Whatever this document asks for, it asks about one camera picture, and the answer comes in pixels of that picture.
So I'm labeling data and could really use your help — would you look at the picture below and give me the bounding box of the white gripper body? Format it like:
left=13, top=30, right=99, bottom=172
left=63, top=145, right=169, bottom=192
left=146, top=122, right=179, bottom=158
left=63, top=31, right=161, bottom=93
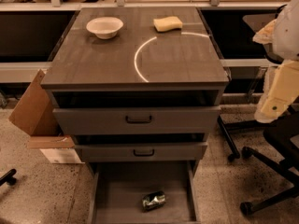
left=254, top=60, right=299, bottom=123

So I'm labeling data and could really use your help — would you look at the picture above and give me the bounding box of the crushed green can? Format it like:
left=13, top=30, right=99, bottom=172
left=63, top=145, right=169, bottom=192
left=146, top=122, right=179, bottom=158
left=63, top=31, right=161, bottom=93
left=142, top=190, right=166, bottom=211

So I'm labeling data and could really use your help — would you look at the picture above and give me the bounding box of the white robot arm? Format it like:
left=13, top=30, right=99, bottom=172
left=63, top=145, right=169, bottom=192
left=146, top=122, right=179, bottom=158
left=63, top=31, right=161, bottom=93
left=253, top=0, right=299, bottom=123

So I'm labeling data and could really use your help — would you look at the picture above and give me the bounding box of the grey drawer cabinet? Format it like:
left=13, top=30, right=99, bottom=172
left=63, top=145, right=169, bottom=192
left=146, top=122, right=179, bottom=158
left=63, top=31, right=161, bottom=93
left=40, top=6, right=231, bottom=224

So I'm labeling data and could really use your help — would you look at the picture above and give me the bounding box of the grey middle drawer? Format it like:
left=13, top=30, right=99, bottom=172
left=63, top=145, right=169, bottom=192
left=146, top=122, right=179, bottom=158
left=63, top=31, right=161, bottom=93
left=75, top=133, right=207, bottom=162

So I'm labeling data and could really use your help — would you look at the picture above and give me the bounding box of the grey drawer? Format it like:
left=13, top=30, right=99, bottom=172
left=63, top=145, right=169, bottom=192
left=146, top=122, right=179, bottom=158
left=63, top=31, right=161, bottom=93
left=87, top=161, right=200, bottom=224
left=75, top=133, right=207, bottom=162
left=54, top=91, right=220, bottom=135

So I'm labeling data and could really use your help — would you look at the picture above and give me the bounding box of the grey bottom drawer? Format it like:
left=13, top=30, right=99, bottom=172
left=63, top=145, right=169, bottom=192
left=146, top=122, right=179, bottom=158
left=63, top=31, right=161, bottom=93
left=87, top=161, right=200, bottom=224

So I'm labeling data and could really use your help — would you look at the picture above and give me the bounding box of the grey top drawer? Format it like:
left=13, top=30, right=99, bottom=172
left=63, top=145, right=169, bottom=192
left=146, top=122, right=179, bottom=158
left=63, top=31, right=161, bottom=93
left=54, top=91, right=220, bottom=135

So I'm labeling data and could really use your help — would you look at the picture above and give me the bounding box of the black office chair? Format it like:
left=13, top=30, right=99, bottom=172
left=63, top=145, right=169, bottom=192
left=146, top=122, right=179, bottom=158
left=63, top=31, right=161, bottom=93
left=217, top=109, right=299, bottom=217

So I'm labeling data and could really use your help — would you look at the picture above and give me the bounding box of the yellow sponge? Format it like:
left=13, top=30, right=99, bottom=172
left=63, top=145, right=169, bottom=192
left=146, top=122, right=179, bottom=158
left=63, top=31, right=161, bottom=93
left=153, top=16, right=183, bottom=32

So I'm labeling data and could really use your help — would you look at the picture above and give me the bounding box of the white bowl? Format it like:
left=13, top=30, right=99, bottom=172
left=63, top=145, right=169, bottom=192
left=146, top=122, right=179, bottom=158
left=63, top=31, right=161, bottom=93
left=86, top=17, right=123, bottom=39

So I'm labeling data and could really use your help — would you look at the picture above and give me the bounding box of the brown cardboard box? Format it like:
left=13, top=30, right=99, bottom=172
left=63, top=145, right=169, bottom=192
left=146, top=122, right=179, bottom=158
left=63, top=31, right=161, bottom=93
left=9, top=70, right=82, bottom=164

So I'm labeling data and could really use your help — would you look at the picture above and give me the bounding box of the black chair wheel left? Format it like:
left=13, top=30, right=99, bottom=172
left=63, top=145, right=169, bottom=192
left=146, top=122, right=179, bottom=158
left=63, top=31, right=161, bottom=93
left=0, top=169, right=17, bottom=186

